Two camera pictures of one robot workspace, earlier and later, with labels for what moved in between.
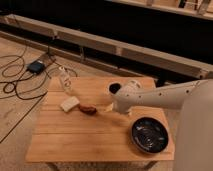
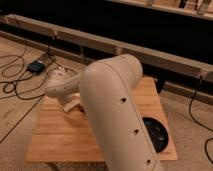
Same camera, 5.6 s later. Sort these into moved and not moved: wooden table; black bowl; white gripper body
Moved: white gripper body
Not moved: wooden table; black bowl
